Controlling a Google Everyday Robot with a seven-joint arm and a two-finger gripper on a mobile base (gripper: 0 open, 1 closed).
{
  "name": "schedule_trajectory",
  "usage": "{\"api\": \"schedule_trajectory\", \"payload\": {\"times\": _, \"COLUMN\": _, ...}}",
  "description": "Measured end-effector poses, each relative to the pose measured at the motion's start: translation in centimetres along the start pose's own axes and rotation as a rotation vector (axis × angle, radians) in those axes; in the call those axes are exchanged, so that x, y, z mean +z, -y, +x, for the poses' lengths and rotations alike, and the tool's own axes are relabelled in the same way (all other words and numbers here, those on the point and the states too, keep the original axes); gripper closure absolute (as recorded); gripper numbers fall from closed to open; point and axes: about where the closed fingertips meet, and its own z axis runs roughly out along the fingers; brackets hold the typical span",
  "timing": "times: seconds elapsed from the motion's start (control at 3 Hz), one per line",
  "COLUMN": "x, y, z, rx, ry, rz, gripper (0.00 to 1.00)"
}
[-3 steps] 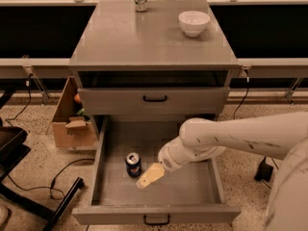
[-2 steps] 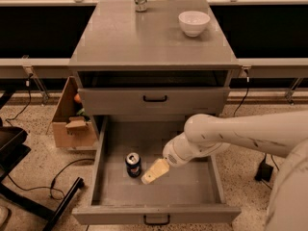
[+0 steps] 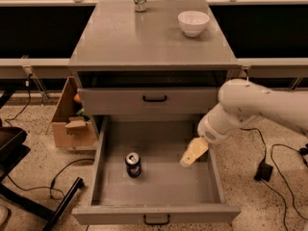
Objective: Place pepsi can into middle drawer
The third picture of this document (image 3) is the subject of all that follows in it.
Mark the black cable left floor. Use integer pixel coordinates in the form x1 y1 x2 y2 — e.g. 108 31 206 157
6 157 95 201

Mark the black power adapter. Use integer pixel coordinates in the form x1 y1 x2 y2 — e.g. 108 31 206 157
254 162 273 182

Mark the closed grey top drawer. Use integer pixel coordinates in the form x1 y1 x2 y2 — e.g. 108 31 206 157
78 88 218 115

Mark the white ceramic bowl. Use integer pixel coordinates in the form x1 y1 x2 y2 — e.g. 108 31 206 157
178 11 210 37

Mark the grey drawer cabinet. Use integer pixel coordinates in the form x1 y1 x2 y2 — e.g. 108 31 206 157
69 0 237 132

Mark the black office chair base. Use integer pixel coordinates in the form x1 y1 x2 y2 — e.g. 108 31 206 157
1 129 92 231

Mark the cardboard box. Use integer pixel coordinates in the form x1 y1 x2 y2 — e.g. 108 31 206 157
51 77 96 148

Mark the black cable right floor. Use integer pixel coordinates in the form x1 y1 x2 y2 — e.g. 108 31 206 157
240 127 268 164

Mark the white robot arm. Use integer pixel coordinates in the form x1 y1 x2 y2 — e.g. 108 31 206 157
180 79 308 167

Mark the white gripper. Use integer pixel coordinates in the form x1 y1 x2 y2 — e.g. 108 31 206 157
180 103 254 167

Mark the black cable floor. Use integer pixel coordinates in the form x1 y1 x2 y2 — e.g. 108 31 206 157
240 127 268 164
6 157 95 201

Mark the blue pepsi can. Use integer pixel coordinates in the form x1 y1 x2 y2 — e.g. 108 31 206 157
125 152 141 178

